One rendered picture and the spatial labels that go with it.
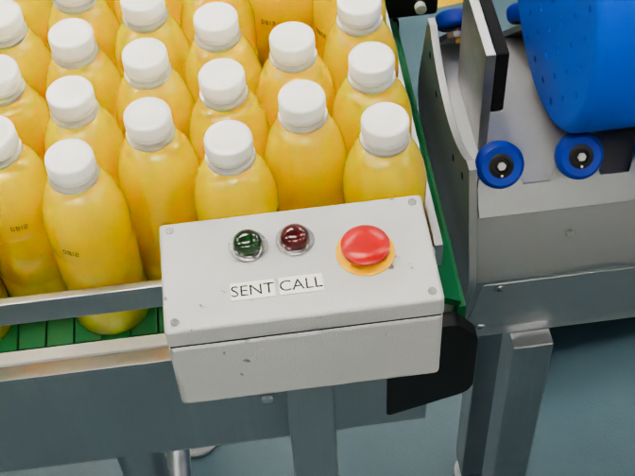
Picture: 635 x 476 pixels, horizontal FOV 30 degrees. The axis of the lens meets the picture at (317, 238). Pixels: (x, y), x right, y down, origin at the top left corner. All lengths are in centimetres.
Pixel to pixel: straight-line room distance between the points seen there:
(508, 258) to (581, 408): 95
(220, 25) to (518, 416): 71
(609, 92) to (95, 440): 58
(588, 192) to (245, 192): 36
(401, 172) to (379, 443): 112
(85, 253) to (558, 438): 123
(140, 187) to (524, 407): 69
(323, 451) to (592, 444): 105
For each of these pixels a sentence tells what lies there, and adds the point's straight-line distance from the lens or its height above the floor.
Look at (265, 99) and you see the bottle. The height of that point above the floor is 105.
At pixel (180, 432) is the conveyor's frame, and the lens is 118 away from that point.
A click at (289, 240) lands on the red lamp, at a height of 111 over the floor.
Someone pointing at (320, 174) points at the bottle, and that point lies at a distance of 99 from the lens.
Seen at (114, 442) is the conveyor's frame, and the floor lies 76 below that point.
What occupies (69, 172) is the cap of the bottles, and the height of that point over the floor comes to 110.
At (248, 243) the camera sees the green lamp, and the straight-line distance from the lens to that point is 86.
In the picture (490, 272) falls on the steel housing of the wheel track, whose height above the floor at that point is 84.
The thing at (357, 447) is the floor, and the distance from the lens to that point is 203.
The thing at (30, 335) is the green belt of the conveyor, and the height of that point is 90.
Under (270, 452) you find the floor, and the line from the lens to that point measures 203.
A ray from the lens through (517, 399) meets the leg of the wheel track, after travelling 150.
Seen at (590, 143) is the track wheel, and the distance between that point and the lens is 112.
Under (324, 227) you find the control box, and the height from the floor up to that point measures 110.
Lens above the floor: 179
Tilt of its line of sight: 52 degrees down
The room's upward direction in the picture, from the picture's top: 4 degrees counter-clockwise
